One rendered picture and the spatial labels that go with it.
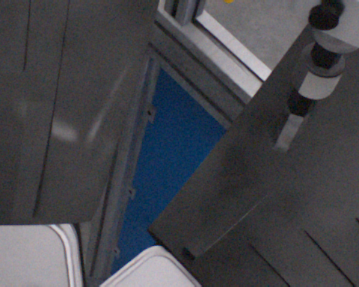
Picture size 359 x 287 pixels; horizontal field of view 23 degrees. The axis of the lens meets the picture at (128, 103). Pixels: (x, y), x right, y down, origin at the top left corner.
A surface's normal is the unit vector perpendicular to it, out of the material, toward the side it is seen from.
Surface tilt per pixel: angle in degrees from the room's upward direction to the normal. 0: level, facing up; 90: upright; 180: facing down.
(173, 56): 90
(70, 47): 47
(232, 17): 0
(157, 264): 0
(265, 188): 4
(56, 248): 53
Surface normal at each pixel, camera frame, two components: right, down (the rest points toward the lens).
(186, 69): -0.74, 0.51
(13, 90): -0.11, 0.24
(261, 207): 0.09, -0.50
